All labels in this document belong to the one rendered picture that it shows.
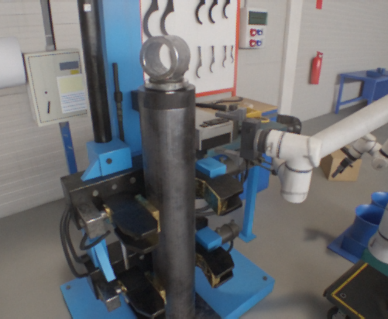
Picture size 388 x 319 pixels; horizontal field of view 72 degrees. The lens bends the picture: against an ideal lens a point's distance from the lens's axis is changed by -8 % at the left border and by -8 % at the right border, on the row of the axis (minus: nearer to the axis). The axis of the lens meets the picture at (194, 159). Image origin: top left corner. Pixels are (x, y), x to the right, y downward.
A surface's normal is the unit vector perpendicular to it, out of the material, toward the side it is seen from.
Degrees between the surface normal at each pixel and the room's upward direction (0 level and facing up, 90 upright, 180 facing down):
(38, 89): 90
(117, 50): 90
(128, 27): 90
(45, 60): 90
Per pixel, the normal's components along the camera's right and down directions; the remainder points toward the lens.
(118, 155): 0.61, 0.34
